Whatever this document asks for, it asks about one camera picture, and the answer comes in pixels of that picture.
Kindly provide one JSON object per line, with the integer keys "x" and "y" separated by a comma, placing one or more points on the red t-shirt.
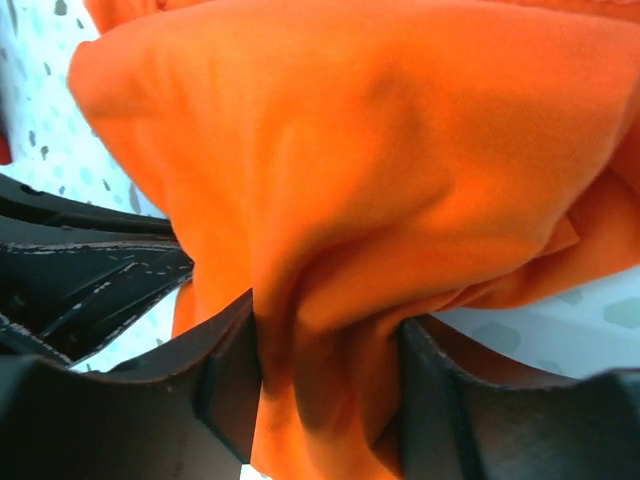
{"x": 5, "y": 154}

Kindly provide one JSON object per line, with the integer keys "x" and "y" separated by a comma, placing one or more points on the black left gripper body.
{"x": 74, "y": 276}

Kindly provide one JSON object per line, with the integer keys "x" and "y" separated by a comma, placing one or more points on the orange t-shirt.
{"x": 355, "y": 163}

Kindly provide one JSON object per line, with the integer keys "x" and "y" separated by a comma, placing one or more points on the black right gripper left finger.
{"x": 185, "y": 410}

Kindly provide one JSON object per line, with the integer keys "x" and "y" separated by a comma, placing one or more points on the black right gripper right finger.
{"x": 468, "y": 412}

